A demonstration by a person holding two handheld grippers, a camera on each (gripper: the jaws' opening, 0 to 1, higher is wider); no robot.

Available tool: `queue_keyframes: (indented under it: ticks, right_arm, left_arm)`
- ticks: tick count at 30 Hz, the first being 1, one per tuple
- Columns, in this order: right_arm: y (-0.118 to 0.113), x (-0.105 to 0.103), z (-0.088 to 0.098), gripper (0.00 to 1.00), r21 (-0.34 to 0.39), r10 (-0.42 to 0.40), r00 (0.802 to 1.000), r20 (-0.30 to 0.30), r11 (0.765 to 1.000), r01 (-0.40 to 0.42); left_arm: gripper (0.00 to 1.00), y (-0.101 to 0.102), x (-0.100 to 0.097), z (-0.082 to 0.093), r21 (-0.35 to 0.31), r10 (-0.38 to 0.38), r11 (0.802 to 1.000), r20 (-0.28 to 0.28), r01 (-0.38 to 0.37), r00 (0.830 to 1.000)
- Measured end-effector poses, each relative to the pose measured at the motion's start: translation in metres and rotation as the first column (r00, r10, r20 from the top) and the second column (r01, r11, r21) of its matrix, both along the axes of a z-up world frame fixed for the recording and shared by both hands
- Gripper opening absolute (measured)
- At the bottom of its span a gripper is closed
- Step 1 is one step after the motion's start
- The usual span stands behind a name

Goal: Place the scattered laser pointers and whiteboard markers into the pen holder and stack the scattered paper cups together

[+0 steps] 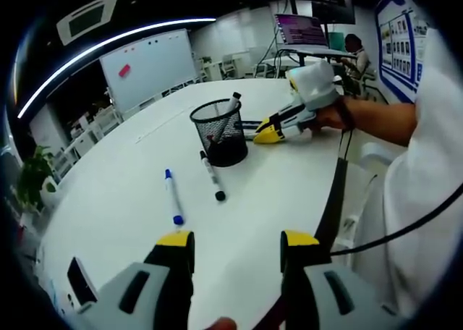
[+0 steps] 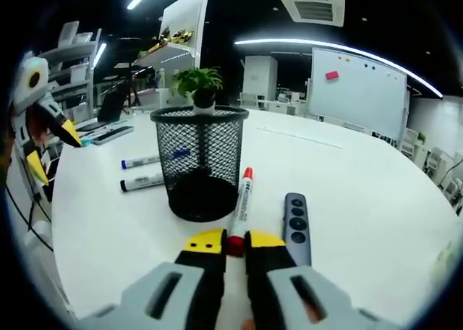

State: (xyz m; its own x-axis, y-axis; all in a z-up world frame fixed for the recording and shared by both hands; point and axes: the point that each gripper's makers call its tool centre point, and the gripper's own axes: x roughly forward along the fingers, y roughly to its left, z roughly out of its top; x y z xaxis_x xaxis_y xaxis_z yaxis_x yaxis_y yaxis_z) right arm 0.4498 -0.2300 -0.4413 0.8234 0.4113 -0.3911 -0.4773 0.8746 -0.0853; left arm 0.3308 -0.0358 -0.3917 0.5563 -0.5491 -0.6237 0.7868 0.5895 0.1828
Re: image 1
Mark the pink whiteboard eraser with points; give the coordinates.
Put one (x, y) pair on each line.
(124, 71)

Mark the white rolling whiteboard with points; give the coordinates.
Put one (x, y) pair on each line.
(152, 66)

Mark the dark blue long marker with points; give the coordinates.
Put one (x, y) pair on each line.
(253, 124)

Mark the blue and white wall poster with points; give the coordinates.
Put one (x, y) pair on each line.
(398, 47)

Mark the white chair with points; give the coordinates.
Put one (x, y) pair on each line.
(376, 152)

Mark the person's left hand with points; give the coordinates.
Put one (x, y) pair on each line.
(222, 324)

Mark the white cabinet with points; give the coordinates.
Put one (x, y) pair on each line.
(45, 131)

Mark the white ceiling light strip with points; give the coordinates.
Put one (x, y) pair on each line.
(195, 19)

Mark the person's right hand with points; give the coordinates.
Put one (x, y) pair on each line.
(329, 122)

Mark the black whiteboard marker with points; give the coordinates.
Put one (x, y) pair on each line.
(234, 99)
(211, 174)

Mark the wall-mounted dark display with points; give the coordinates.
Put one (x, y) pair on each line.
(332, 8)

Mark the small potted plant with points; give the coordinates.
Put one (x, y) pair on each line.
(206, 59)

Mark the red whiteboard marker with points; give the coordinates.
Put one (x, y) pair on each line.
(212, 138)

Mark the teal paper bag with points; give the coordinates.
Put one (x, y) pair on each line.
(336, 40)

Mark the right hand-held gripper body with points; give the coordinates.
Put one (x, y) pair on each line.
(314, 84)

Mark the ceiling air conditioner vent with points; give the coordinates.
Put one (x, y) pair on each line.
(87, 19)

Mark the green potted plant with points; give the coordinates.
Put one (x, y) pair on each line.
(34, 174)

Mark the person's white clothing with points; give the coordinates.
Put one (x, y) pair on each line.
(427, 145)

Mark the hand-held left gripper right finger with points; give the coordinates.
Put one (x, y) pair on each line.
(318, 301)

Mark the blue whiteboard marker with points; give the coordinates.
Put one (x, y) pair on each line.
(173, 196)

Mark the monitor with purple screen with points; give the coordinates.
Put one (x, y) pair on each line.
(300, 29)

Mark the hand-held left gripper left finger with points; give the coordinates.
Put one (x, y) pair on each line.
(115, 301)

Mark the black mesh pen holder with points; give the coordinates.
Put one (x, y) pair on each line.
(231, 152)

